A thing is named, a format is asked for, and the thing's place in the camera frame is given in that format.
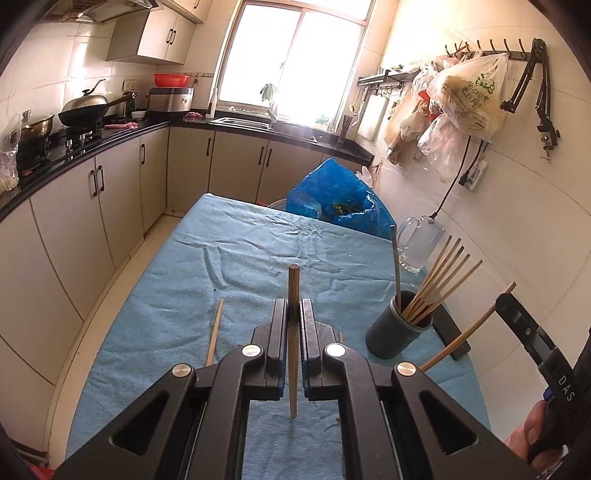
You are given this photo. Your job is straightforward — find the upper kitchen cabinets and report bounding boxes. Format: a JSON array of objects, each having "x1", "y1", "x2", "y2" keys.
[{"x1": 106, "y1": 0, "x2": 212, "y2": 65}]

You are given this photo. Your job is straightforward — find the clear glass mug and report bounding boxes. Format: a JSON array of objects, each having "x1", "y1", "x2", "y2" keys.
[{"x1": 397, "y1": 215, "x2": 445, "y2": 274}]

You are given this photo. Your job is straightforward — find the electric kettle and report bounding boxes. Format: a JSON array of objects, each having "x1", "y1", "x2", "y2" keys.
[{"x1": 118, "y1": 91, "x2": 137, "y2": 118}]

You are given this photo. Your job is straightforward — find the orange white plastic bag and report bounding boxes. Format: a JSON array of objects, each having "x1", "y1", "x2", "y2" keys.
[{"x1": 356, "y1": 166, "x2": 380, "y2": 189}]

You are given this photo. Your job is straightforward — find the lower kitchen cabinets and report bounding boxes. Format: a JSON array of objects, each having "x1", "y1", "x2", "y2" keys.
[{"x1": 0, "y1": 126, "x2": 366, "y2": 462}]

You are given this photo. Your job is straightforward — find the person's right hand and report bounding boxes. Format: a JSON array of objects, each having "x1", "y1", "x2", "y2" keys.
[{"x1": 504, "y1": 400, "x2": 562, "y2": 473}]

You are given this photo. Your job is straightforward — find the red basin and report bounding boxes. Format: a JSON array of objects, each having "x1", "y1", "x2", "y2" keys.
[{"x1": 153, "y1": 73, "x2": 192, "y2": 88}]

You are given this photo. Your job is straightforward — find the silver rice cooker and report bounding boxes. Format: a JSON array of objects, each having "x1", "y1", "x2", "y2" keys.
[{"x1": 147, "y1": 87, "x2": 193, "y2": 113}]

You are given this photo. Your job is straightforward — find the blue table cloth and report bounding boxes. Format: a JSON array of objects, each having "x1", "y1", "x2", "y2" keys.
[{"x1": 65, "y1": 195, "x2": 490, "y2": 479}]

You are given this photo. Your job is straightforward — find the kitchen cabinets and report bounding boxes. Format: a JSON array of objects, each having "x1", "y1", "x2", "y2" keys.
[
  {"x1": 106, "y1": 0, "x2": 212, "y2": 65},
  {"x1": 0, "y1": 126, "x2": 366, "y2": 462}
]

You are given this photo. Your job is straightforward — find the dark cylindrical utensil holder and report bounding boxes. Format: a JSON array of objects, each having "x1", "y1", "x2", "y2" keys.
[{"x1": 366, "y1": 295, "x2": 433, "y2": 360}]

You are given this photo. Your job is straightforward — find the black countertop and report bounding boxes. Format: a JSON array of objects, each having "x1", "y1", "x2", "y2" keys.
[{"x1": 1, "y1": 113, "x2": 375, "y2": 218}]

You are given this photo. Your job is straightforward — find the translucent plastic bag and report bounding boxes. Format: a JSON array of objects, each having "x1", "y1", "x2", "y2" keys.
[{"x1": 418, "y1": 114, "x2": 468, "y2": 183}]

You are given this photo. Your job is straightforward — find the kitchen faucet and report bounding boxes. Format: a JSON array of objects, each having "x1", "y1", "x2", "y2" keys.
[{"x1": 259, "y1": 83, "x2": 277, "y2": 123}]

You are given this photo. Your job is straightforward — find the black wok with lid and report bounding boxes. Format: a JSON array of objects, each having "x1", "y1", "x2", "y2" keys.
[{"x1": 58, "y1": 79, "x2": 136, "y2": 129}]

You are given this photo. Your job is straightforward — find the steel pot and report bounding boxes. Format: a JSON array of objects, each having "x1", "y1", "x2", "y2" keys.
[{"x1": 18, "y1": 110, "x2": 54, "y2": 158}]

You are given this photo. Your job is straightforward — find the window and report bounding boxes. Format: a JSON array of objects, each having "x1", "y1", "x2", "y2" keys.
[{"x1": 216, "y1": 1, "x2": 374, "y2": 130}]

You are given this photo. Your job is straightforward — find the wall hook rail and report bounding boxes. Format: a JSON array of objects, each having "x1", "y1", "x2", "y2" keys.
[{"x1": 444, "y1": 39, "x2": 531, "y2": 61}]

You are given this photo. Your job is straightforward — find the steel sink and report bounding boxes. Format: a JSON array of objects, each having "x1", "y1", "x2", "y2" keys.
[{"x1": 211, "y1": 117, "x2": 271, "y2": 131}]

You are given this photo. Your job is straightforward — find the wooden chopstick on cloth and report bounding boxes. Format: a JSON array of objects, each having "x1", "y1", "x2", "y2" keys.
[{"x1": 205, "y1": 299, "x2": 224, "y2": 367}]

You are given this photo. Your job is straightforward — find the white bag with bread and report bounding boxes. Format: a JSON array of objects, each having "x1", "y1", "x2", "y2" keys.
[{"x1": 435, "y1": 54, "x2": 509, "y2": 142}]

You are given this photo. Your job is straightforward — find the wooden chopstick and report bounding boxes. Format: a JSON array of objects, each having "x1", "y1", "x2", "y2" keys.
[
  {"x1": 405, "y1": 277, "x2": 518, "y2": 383},
  {"x1": 287, "y1": 264, "x2": 300, "y2": 419},
  {"x1": 205, "y1": 299, "x2": 224, "y2": 367}
]

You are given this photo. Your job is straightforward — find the range hood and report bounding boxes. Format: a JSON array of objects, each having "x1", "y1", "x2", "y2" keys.
[{"x1": 42, "y1": 0, "x2": 158, "y2": 23}]

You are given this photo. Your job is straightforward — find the blue plastic bag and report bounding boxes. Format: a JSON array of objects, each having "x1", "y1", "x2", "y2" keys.
[{"x1": 286, "y1": 159, "x2": 396, "y2": 240}]

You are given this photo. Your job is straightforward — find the black power cable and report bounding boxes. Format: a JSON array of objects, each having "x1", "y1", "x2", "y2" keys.
[{"x1": 428, "y1": 135, "x2": 473, "y2": 221}]

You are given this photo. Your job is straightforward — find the metal straw in holder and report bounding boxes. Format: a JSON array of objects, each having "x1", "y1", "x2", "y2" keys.
[{"x1": 391, "y1": 223, "x2": 403, "y2": 317}]

